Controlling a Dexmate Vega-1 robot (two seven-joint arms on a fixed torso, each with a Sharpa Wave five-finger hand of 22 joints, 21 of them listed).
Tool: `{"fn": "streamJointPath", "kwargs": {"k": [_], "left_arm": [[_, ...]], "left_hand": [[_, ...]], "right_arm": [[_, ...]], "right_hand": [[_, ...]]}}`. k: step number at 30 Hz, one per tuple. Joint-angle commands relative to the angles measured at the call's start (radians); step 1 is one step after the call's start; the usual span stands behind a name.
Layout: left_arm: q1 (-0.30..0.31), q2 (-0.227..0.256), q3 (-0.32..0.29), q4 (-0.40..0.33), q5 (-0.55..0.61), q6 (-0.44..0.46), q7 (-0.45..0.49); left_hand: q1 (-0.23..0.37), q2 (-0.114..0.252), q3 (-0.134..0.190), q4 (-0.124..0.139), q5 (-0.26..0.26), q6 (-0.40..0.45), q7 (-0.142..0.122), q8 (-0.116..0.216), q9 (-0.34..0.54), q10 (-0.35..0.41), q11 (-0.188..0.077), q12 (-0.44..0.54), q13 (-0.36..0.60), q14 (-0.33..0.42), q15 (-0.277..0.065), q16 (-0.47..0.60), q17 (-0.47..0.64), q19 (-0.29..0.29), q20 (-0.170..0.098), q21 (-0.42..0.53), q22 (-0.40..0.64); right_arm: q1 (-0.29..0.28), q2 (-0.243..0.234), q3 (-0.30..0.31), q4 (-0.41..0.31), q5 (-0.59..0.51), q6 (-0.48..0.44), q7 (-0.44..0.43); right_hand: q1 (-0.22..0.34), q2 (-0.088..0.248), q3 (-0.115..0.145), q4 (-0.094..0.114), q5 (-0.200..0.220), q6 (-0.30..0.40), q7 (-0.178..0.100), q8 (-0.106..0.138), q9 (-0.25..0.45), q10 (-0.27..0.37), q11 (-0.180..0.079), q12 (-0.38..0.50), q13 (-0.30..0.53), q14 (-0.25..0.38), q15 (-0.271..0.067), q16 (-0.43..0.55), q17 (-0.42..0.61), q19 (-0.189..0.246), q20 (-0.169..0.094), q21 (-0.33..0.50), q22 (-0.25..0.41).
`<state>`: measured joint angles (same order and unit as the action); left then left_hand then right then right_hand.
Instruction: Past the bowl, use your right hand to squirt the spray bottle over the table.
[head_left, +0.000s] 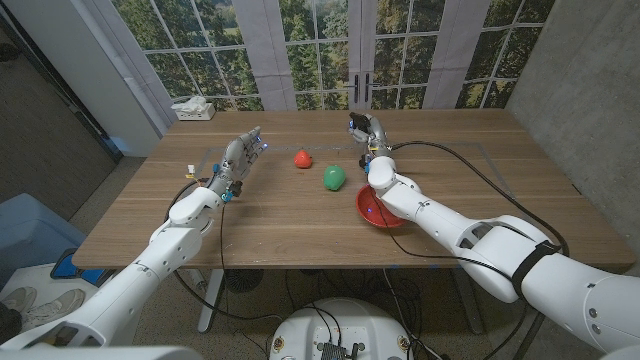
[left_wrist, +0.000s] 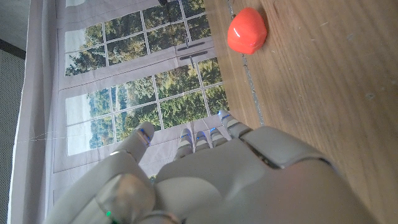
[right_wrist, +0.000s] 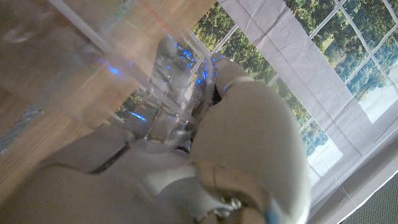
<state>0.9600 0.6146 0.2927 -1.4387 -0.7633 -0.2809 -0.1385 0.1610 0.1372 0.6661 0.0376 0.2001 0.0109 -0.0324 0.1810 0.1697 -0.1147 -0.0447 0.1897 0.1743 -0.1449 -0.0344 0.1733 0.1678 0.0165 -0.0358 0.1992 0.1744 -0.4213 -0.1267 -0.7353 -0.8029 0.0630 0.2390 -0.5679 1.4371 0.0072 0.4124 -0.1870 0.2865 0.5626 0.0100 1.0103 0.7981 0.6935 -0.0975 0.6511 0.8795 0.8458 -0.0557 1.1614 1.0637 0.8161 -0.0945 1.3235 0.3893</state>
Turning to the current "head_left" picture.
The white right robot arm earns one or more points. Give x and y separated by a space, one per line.
450 227

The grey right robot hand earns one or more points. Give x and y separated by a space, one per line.
376 135

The red bowl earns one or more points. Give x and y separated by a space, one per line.
370 212

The grey table leg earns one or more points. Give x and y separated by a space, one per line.
475 315

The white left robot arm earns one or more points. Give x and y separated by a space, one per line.
160 255

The green toy bell pepper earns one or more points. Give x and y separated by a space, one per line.
334 178

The printed window backdrop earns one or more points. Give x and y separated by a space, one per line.
320 60

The blue plastic bin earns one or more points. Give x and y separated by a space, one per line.
30 235

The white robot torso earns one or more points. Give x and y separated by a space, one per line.
350 320

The person's dark trouser leg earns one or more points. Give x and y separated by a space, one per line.
9 322

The white tissue box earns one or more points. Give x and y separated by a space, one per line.
196 114

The clear spray bottle black head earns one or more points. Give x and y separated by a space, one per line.
359 121

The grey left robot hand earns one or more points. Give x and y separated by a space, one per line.
236 161

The white table leg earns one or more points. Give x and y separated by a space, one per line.
211 300

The grey sneaker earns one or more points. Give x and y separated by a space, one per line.
55 305
17 299

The black round floor fan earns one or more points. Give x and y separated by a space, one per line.
243 280

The white floor board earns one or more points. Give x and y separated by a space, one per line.
40 277

